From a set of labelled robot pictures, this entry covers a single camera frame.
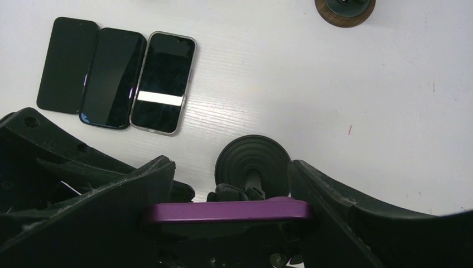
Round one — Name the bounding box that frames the red-edged black phone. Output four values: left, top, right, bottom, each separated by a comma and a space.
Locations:
140, 197, 315, 267

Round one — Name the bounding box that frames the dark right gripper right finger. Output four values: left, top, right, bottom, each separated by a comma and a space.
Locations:
288, 160, 472, 267

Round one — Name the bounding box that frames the clear-case phone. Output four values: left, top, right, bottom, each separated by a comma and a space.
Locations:
129, 31, 197, 135

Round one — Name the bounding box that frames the black pole phone stand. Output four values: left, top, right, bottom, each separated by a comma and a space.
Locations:
206, 135, 291, 202

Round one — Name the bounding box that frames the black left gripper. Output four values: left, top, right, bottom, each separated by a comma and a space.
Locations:
0, 107, 196, 223

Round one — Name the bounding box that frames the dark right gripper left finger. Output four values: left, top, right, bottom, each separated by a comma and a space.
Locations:
1, 156, 176, 267

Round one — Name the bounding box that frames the brown round base phone stand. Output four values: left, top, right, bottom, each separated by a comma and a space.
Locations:
314, 0, 376, 28

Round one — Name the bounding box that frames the black smartphone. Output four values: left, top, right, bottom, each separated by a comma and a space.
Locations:
79, 28, 147, 130

